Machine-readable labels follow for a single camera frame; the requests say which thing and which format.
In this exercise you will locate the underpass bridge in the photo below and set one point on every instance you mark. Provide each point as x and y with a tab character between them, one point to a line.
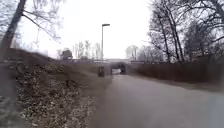
118	64

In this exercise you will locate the dark bin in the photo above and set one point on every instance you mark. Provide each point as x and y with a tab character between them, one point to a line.
101	71

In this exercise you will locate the street lamp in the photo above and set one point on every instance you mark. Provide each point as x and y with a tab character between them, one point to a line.
102	43

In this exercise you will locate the row of distant trees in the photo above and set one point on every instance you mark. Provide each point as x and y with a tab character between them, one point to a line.
85	50

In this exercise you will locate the grey asphalt path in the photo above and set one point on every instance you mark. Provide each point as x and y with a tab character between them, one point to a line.
143	103

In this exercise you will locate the dark fence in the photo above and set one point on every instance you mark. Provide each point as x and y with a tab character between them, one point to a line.
173	71

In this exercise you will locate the row of bare trees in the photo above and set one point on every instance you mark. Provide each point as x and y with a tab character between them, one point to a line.
173	30

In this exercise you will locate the leaf-covered verge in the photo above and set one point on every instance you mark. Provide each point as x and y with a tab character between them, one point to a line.
50	96

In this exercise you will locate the bare tree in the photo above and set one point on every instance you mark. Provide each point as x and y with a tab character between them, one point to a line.
11	30

